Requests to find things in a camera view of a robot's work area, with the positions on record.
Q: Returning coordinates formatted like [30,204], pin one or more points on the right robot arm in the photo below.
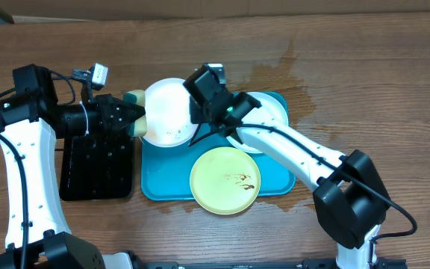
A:
[349,195]

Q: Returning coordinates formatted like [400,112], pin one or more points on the white plate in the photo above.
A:
[276,110]
[168,113]

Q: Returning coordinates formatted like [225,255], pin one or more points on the green yellow sponge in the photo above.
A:
[137,101]

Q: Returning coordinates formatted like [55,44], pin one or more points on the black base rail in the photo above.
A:
[237,265]

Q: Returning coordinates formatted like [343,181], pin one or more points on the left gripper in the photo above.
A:
[108,107]

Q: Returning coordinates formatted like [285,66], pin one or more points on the teal plastic tray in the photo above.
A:
[165,171]

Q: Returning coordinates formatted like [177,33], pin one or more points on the black plastic tray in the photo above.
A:
[97,167]

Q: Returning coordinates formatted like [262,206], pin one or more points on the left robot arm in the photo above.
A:
[31,121]

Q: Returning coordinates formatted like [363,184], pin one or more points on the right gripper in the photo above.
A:
[199,116]

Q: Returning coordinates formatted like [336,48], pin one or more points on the yellow-green plate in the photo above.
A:
[225,181]

